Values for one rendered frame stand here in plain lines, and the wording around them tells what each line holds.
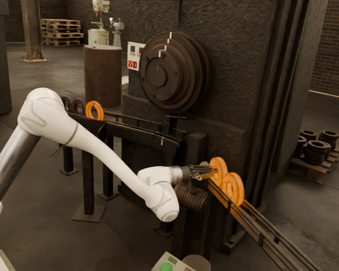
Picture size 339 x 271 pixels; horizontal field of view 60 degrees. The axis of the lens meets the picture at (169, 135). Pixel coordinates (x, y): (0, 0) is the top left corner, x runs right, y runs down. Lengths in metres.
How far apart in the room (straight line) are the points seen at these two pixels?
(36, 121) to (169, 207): 0.60
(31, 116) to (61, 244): 1.23
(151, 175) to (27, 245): 1.13
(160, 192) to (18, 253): 1.19
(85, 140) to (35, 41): 7.55
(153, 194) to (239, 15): 1.01
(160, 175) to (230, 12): 0.93
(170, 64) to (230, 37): 0.36
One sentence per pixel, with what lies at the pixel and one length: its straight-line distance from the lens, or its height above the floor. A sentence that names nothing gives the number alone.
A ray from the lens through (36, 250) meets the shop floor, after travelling 2.16.
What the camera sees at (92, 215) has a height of 0.01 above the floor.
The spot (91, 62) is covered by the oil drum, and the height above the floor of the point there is 0.68.
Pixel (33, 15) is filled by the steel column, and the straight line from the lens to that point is 8.59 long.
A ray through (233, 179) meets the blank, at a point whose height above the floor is 0.78.
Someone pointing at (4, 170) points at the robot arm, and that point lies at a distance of 1.37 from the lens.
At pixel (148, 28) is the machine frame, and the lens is 2.02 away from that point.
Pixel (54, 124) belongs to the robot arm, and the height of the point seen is 1.06.
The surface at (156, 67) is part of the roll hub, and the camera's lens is 1.67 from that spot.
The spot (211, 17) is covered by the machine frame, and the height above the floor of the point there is 1.44.
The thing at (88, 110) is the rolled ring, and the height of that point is 0.68.
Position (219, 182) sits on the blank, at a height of 0.70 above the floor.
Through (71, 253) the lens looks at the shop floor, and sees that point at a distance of 2.09.
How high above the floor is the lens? 1.45
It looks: 23 degrees down
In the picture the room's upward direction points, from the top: 5 degrees clockwise
